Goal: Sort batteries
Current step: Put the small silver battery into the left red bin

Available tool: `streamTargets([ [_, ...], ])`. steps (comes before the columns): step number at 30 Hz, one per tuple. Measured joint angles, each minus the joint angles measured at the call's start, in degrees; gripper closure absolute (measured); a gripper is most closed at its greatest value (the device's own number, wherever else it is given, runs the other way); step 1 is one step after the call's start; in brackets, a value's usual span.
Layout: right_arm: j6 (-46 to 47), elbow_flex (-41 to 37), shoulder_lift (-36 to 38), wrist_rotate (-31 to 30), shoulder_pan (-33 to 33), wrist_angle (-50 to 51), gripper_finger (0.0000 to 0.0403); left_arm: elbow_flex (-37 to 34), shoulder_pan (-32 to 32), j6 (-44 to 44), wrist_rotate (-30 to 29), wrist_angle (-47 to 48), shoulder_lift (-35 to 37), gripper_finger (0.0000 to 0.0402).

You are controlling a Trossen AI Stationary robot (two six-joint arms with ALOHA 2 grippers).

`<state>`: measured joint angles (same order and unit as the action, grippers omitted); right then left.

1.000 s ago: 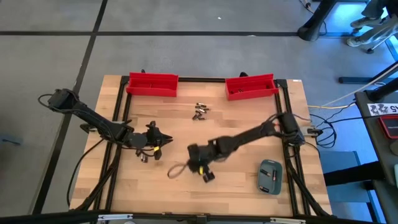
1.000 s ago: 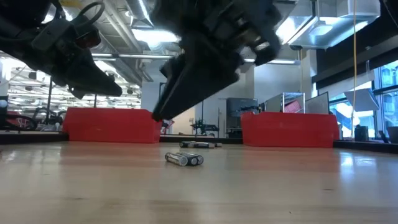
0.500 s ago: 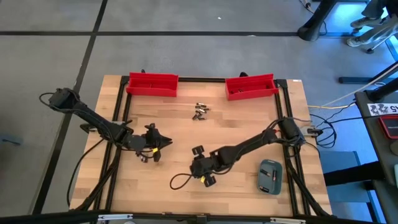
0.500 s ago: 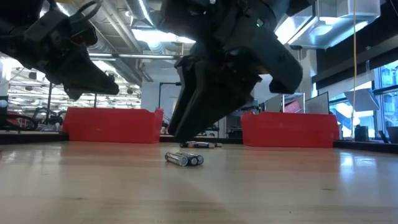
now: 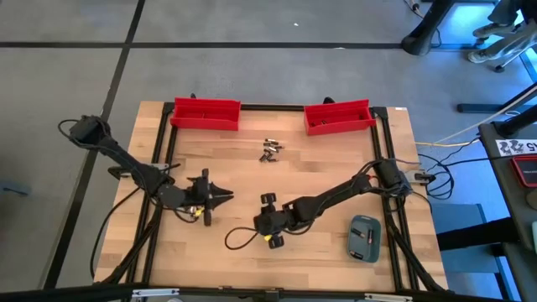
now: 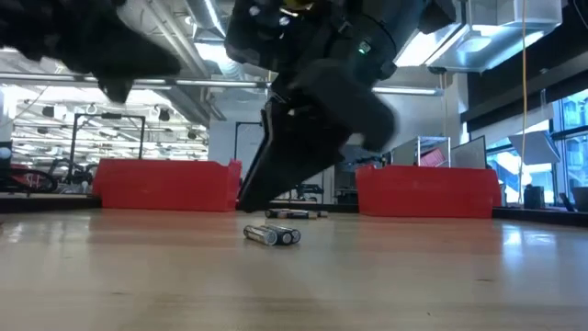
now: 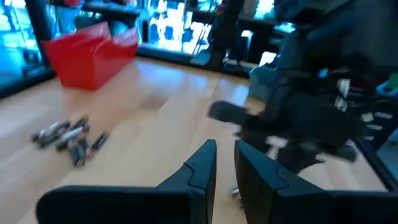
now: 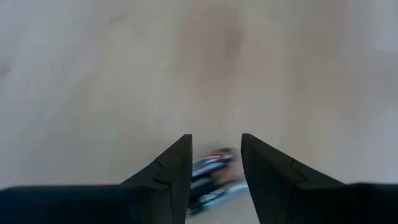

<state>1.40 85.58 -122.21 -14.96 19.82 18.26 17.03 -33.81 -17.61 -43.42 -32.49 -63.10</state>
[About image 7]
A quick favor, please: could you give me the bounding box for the red plastic bin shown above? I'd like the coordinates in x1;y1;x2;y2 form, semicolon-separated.
42;21;140;91

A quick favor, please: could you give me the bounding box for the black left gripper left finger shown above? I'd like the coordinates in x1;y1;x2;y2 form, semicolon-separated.
35;139;217;224

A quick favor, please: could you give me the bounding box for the blue-grey plastic tray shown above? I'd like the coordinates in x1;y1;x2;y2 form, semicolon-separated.
248;63;279;102

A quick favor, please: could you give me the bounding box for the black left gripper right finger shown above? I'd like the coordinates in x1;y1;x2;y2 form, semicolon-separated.
234;140;398;224

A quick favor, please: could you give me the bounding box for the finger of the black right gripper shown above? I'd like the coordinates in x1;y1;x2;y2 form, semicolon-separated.
208;100;280;139
279;139;358;174

